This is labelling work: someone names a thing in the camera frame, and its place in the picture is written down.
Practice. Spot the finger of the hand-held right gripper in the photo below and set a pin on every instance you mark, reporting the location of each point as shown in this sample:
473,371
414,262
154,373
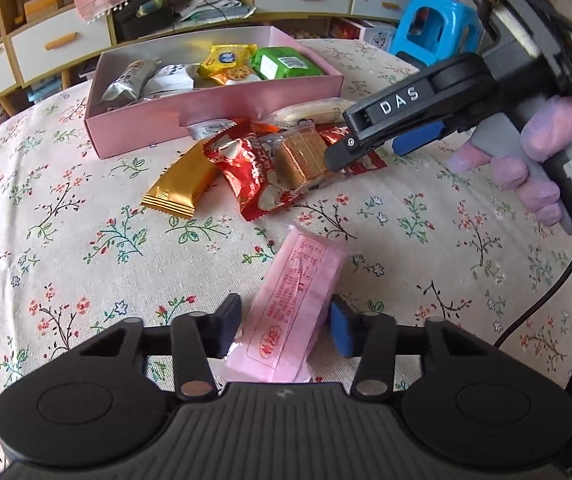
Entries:
416,139
391,107

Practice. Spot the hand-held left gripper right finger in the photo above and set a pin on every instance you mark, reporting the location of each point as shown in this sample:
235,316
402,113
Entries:
343,327

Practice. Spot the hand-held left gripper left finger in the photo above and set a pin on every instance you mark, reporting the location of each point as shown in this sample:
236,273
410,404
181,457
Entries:
225,325

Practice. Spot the pink snack packet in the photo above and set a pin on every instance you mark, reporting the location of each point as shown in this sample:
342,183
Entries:
291,300

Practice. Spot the white rice cracker packet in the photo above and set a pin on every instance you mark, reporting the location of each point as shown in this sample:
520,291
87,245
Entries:
306,110

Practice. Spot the clear wafer packet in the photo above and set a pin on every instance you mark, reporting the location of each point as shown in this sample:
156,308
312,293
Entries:
301,155

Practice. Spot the green snack packet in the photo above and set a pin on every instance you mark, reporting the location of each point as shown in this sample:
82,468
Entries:
286,62

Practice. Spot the gold snack packet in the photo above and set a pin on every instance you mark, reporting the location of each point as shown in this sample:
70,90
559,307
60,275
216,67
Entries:
180,185

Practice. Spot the small orange snack packet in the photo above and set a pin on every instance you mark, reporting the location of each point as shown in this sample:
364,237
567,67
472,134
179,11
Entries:
238,77

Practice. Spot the large red snack packet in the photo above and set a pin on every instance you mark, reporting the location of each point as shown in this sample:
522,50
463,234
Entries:
246,170

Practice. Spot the yellow snack packet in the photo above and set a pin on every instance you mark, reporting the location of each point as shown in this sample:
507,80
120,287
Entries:
225,57

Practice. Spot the pink cardboard box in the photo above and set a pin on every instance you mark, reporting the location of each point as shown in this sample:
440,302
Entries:
215,110

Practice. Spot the long clear cracker packet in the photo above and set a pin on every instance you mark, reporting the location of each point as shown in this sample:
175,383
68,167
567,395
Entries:
210,127

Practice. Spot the white snack packet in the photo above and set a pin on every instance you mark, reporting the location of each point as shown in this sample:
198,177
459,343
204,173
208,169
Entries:
170,80

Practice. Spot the long silver cookie packet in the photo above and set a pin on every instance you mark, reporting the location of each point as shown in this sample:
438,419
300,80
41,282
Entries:
130,80

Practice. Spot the person's right hand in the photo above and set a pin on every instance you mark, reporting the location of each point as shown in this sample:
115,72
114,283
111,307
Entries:
551,125

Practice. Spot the white printed carton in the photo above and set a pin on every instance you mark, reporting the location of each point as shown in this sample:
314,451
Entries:
378,37

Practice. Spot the red carton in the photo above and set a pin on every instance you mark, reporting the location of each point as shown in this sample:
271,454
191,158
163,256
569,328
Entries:
348,30

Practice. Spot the floral tablecloth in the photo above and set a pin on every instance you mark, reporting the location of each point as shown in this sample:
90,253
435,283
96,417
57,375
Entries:
65,235

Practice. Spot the pile of papers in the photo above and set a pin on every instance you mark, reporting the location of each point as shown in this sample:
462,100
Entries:
215,7

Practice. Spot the black bag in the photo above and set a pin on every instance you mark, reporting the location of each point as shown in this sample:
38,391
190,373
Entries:
135,25

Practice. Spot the yellow box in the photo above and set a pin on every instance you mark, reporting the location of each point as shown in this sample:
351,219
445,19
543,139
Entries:
40,10

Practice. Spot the long wooden cabinet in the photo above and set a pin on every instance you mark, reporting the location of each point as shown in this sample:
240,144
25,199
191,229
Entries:
1,0

